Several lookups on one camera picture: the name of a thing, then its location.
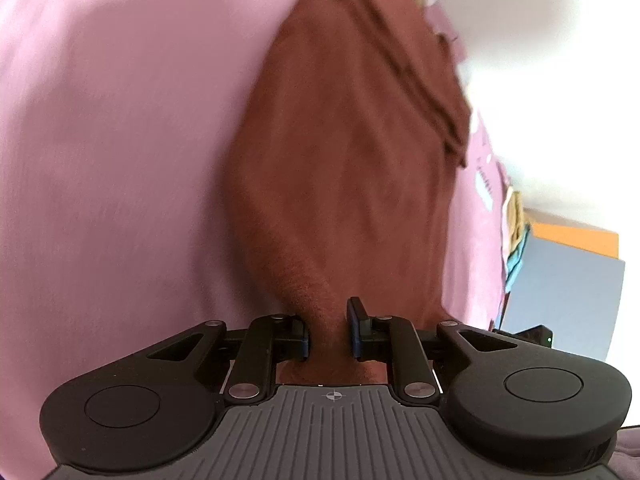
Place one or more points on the grey board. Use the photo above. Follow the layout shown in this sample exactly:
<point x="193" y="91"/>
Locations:
<point x="565" y="300"/>

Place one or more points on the pink floral bedsheet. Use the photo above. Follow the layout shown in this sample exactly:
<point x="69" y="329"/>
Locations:
<point x="100" y="160"/>

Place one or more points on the yellow and teal cloth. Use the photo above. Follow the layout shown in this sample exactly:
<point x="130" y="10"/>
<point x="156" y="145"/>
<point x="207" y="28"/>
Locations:
<point x="516" y="240"/>

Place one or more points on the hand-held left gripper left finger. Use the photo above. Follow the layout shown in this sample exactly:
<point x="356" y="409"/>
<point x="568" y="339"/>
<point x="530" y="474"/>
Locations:
<point x="303" y="342"/>

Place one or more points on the brown towel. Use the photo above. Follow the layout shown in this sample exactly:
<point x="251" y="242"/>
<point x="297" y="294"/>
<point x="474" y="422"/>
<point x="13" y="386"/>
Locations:
<point x="350" y="185"/>

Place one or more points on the orange board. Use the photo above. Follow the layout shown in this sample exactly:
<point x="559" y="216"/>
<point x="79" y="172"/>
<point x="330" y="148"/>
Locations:
<point x="575" y="240"/>

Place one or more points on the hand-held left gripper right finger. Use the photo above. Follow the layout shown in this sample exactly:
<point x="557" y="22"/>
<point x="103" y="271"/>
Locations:
<point x="357" y="332"/>

